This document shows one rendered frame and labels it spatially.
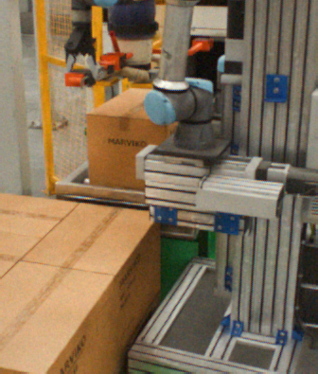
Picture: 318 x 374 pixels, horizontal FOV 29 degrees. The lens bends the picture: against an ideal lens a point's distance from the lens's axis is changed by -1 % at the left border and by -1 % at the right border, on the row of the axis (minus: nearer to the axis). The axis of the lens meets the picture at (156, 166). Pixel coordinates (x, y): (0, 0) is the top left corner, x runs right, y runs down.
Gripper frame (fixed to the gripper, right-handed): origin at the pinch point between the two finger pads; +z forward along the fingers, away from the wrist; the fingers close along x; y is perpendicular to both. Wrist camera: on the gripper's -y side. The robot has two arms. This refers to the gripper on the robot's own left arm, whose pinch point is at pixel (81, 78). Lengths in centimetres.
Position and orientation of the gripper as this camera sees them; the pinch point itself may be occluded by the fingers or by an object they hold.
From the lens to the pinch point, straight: 228.3
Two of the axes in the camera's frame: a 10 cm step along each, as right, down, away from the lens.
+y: 2.9, -3.3, 9.0
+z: 0.0, 9.4, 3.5
